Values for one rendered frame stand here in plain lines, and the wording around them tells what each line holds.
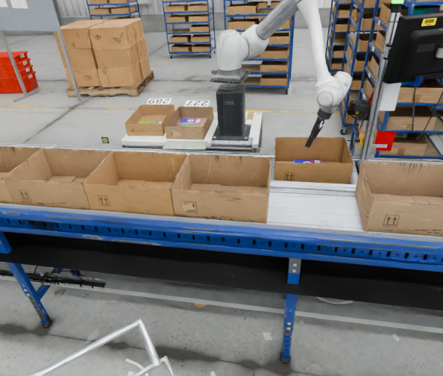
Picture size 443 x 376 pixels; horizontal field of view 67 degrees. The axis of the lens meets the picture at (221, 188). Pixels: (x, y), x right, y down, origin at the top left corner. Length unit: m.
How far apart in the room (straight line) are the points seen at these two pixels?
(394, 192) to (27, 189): 1.64
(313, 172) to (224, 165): 0.49
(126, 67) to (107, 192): 4.52
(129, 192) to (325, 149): 1.17
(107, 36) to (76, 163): 4.15
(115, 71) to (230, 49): 3.93
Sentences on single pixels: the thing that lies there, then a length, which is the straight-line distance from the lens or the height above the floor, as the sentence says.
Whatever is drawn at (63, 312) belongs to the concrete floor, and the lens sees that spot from 2.50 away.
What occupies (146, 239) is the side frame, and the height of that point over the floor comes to 0.82.
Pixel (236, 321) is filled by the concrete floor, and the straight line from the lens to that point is 2.18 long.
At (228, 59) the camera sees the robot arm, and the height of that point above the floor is 1.29.
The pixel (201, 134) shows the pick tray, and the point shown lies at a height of 0.79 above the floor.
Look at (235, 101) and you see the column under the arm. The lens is 2.32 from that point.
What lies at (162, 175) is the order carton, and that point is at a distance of 1.72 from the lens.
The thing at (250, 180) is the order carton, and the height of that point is 0.92.
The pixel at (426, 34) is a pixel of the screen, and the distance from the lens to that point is 1.91.
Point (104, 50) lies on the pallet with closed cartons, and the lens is 5.97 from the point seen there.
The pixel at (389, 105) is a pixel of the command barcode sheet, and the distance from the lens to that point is 2.16.
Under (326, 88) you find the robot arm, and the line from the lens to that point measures 1.72.
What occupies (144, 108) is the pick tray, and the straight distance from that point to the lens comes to 2.93.
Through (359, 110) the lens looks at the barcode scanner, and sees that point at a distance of 2.13.
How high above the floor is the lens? 1.81
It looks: 34 degrees down
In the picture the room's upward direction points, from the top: 4 degrees counter-clockwise
